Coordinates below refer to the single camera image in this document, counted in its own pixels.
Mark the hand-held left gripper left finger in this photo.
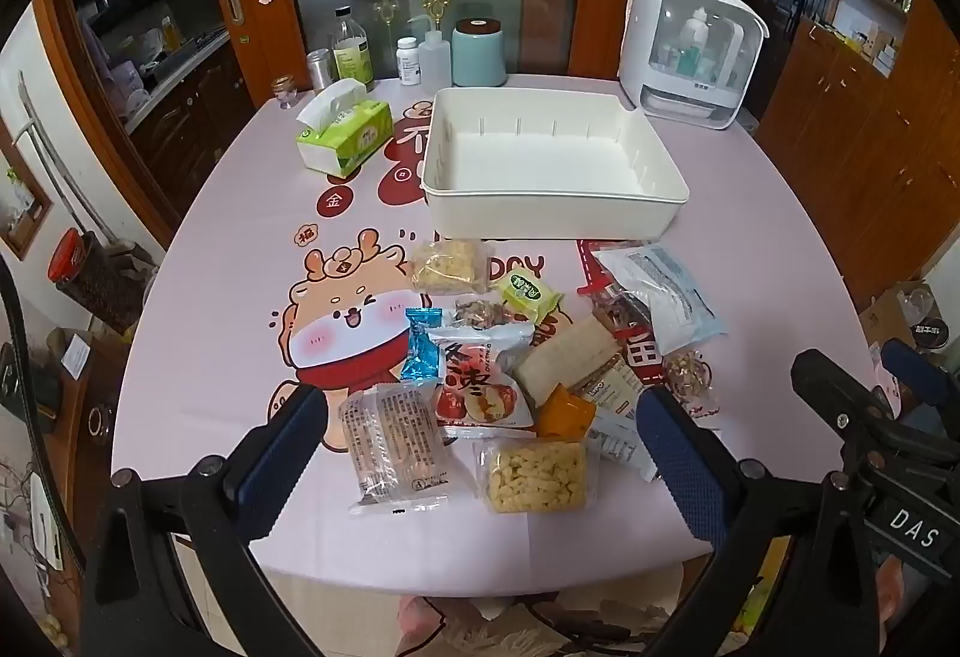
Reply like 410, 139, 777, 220
79, 383, 331, 657

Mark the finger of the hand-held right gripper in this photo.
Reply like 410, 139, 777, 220
881, 340, 951, 407
791, 348, 960, 470

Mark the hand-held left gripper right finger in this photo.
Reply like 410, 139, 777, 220
636, 387, 882, 657

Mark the clear nut packet red edge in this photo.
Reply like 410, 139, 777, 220
664, 346, 725, 429

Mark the brown paper-look snack packet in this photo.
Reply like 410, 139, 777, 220
512, 316, 623, 407

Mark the white plastic storage box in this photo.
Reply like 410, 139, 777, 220
418, 87, 691, 242

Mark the cardboard box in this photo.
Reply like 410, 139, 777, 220
859, 282, 946, 350

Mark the white snack packet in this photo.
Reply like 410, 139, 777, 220
585, 413, 657, 482

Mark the brown bar white label packet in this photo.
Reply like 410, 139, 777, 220
570, 357, 647, 414

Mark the clear long biscuit packet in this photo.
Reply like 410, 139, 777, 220
339, 381, 451, 517

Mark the orange snack packet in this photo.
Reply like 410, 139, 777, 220
534, 383, 597, 440

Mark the clear yellow puffed snack packet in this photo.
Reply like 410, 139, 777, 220
472, 439, 601, 515

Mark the clear blue white packet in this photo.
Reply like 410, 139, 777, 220
592, 244, 728, 358

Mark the pink printed tablecloth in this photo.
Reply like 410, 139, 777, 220
109, 73, 901, 598

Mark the blue snack packet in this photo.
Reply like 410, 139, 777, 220
400, 307, 458, 384

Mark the red header clear snack packet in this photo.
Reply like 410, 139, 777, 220
576, 239, 653, 347

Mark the white red fruit snack bag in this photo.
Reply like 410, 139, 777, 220
426, 321, 539, 440

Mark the green candy packet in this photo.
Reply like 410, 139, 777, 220
491, 268, 563, 322

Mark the clear nut bar packet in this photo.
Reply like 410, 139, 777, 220
454, 297, 526, 328

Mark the clear rice crisp packet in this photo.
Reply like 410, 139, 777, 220
407, 238, 492, 294

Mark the red lid container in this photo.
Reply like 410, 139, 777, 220
49, 229, 151, 328

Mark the green tissue pack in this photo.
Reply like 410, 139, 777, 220
295, 78, 395, 179

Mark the white countertop sterilizer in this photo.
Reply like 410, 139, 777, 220
617, 0, 770, 131

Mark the wooden framed picture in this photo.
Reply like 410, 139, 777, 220
0, 124, 55, 260

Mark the small metal can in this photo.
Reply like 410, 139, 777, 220
306, 48, 335, 93

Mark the glass bottle green label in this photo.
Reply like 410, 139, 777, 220
332, 6, 374, 92

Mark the white pill bottle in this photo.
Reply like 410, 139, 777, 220
395, 36, 422, 86

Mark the clear squeeze wash bottle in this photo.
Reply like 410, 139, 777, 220
409, 0, 453, 90

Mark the light blue canister brown lid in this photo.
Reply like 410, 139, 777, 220
450, 17, 509, 88

